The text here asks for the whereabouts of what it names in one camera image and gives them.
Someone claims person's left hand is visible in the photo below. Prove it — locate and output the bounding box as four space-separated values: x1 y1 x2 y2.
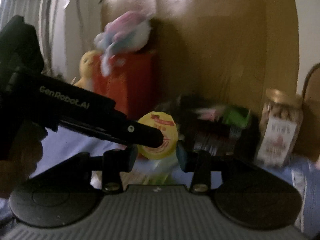
0 121 48 198

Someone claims black printed box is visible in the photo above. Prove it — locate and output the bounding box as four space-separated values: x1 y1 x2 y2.
160 95 260 158

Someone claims yellow duck plush toy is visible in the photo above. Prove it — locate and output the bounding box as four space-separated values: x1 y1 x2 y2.
74 50 103 93

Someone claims glass jar of nuts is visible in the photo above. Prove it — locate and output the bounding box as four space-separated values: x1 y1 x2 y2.
256 89 304 167

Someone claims wooden headboard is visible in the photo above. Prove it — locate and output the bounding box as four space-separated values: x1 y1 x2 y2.
101 0 299 155

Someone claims red gift box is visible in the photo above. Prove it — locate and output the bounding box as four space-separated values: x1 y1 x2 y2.
92 51 155 120

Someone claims pink box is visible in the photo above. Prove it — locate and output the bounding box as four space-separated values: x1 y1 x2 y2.
194 105 225 120

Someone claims light green snack packet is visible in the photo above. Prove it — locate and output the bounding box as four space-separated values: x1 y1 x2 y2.
147 155 179 184

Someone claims wooden chair back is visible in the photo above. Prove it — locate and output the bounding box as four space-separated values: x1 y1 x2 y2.
292 64 320 160

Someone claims grey window curtain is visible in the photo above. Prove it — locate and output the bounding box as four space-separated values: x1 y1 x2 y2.
0 0 83 80

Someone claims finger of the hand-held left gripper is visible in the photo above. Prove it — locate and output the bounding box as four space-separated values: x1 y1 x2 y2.
59 116 164 148

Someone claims pastel plush toy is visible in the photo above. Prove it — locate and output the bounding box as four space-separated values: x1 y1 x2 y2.
94 10 153 77

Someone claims yellow lid plastic cup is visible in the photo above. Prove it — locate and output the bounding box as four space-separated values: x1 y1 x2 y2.
137 112 178 160

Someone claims blue printed bedsheet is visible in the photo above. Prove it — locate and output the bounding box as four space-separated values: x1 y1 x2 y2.
0 127 320 240

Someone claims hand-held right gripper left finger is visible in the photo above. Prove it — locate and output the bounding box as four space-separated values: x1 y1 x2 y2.
29 145 138 193

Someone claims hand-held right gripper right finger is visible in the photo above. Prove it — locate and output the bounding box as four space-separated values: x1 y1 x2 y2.
176 142 283 194

